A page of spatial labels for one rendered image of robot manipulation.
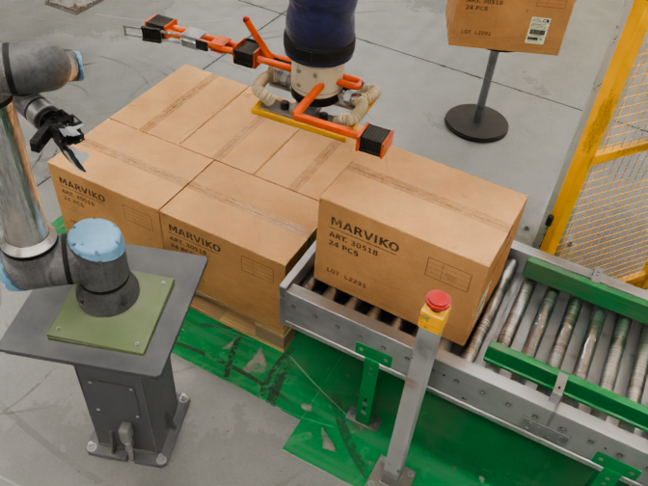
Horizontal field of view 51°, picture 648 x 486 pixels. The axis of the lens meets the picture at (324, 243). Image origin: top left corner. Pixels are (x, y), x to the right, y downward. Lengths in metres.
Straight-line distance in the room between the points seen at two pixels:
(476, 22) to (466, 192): 1.69
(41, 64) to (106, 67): 3.20
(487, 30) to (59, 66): 2.66
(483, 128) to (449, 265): 2.30
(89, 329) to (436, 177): 1.24
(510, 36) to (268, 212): 1.81
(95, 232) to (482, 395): 1.33
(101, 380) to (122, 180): 0.95
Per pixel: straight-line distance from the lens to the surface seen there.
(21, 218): 1.96
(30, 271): 2.06
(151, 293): 2.24
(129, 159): 3.15
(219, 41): 2.43
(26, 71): 1.72
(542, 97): 4.94
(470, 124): 4.43
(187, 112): 3.42
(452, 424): 2.92
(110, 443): 2.77
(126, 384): 2.42
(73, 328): 2.20
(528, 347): 2.51
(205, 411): 2.87
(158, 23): 2.53
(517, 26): 3.97
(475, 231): 2.25
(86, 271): 2.06
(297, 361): 3.00
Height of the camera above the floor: 2.43
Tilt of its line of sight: 44 degrees down
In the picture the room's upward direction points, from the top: 5 degrees clockwise
